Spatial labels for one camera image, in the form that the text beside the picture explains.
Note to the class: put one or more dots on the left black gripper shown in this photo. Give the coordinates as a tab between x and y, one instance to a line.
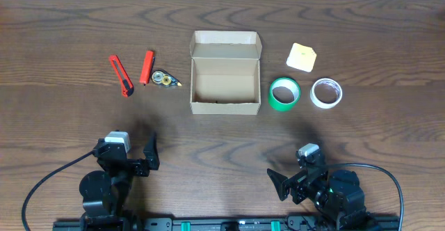
150	154

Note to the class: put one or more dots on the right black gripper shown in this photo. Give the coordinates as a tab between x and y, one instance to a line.
299	184

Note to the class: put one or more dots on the correction tape dispenser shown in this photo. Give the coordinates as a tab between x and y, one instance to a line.
163	78

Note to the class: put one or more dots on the green tape roll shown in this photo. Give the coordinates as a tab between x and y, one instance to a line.
289	84

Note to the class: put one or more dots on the white tape roll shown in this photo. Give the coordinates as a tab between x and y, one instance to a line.
333	84

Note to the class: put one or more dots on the yellow sticky note pad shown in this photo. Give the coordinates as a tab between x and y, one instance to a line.
301	57

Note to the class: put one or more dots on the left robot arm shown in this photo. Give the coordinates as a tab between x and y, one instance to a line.
105	191

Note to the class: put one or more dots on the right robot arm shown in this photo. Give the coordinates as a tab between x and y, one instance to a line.
337	196

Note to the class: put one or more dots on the cardboard box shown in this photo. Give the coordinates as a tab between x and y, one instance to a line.
225	72

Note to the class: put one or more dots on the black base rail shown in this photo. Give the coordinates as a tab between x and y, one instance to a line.
297	222

